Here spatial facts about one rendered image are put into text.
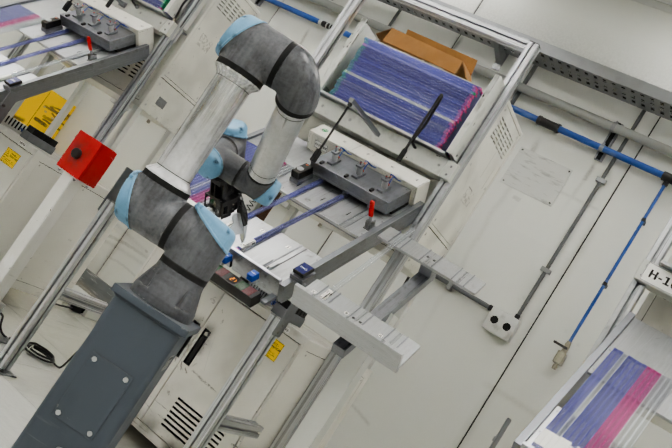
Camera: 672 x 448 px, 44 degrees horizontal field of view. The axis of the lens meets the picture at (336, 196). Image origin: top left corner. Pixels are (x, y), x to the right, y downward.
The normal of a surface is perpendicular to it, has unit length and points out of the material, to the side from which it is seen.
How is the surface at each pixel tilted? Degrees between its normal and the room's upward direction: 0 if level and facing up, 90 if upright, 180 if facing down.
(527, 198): 90
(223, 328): 90
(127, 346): 90
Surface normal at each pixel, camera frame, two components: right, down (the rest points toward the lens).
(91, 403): 0.02, -0.11
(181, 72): 0.76, 0.44
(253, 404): -0.36, -0.34
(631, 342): 0.14, -0.83
